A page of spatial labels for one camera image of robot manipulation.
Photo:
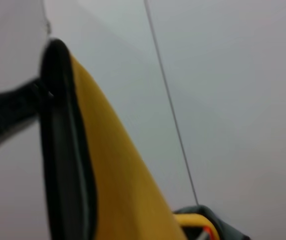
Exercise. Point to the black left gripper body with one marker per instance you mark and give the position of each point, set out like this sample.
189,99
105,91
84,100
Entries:
0,112

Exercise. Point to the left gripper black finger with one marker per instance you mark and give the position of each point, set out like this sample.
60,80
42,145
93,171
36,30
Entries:
40,88

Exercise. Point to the yellow and grey towel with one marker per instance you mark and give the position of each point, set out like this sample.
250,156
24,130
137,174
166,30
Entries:
122,162

